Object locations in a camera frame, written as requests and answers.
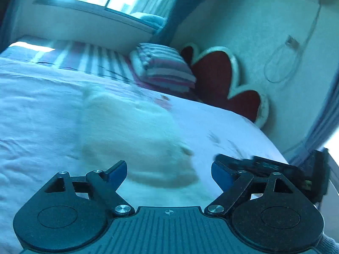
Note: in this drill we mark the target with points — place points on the striped pillow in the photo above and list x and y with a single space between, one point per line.
164 66

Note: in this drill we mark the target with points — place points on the blue bundle on windowsill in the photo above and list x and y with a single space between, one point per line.
151 20

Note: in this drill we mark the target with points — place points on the striped bed sheet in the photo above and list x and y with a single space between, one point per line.
87 58

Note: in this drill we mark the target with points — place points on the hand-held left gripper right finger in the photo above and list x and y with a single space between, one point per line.
219 174

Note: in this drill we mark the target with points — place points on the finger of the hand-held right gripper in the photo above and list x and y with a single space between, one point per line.
254 162

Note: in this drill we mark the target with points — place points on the scalloped red headboard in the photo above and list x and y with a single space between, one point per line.
212 76

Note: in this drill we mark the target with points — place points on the wall plug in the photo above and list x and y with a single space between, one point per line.
291 41

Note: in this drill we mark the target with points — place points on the cream knit sweater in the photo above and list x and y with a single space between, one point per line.
132 132

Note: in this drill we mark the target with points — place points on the blue window curtain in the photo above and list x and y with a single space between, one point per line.
174 5
8 18

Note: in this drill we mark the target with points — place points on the bed with white sheet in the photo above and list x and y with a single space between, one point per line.
39 111

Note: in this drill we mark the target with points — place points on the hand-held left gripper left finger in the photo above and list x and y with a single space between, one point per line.
119 171

